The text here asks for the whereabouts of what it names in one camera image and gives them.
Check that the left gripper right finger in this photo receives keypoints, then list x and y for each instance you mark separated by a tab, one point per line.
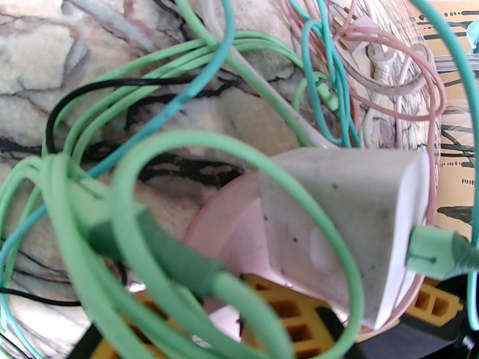
434	305

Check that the white USB wall charger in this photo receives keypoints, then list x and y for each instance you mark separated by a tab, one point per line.
336	200

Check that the round pink socket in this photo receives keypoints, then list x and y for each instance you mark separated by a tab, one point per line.
232	230

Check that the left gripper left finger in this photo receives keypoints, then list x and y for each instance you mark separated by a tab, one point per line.
284	312

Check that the pale pink two-pin plug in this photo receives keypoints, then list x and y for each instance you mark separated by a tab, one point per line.
357	32

